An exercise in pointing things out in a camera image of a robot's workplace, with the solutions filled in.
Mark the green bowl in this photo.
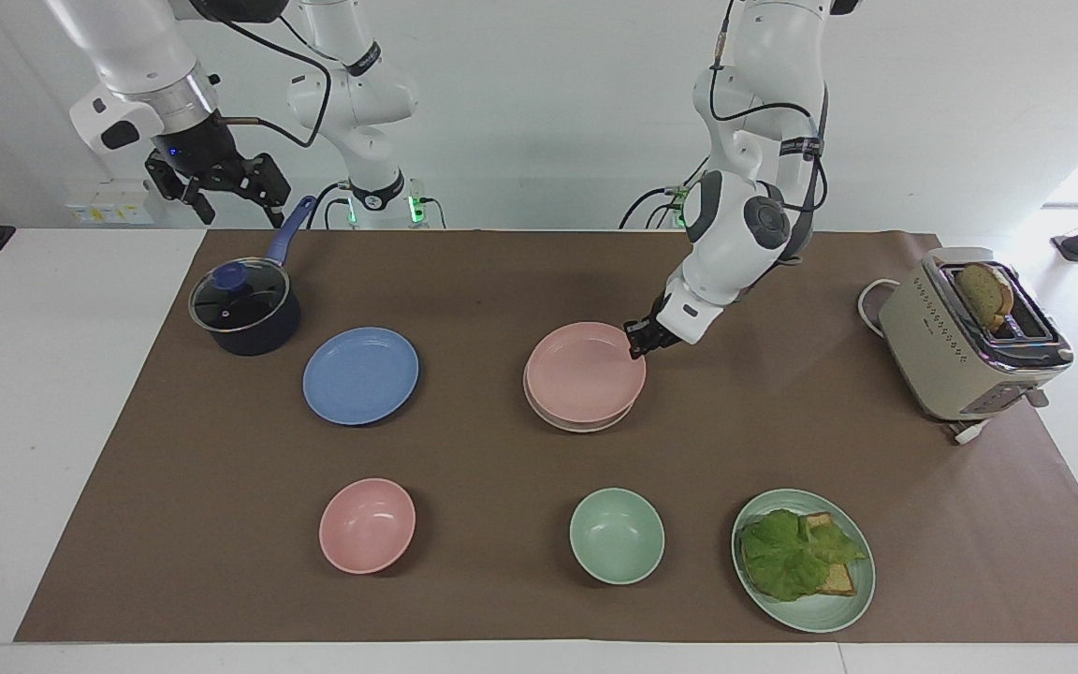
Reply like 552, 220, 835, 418
569, 488, 666, 586

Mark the glass pot lid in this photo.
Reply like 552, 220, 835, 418
189, 259, 290, 334

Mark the white power cord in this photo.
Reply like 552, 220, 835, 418
857, 278, 905, 339

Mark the black cable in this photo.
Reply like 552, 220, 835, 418
619, 185, 692, 231
707, 0, 793, 125
778, 86, 831, 266
211, 11, 334, 149
307, 183, 354, 230

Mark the pink bowl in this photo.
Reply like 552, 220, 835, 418
318, 478, 416, 575

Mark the bread slice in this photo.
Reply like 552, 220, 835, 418
955, 263, 1015, 334

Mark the green plate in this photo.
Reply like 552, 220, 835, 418
732, 489, 877, 634

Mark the beige toaster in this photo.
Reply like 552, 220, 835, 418
878, 247, 1076, 424

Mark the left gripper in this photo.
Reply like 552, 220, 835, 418
624, 295, 682, 360

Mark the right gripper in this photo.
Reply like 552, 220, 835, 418
145, 110, 293, 230

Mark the toast slice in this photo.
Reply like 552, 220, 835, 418
799, 511, 859, 596

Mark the green lettuce leaf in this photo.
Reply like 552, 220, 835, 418
738, 509, 868, 602

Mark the dark blue pot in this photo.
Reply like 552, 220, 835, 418
188, 196, 317, 357

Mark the blue plate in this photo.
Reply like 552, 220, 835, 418
302, 327, 420, 427

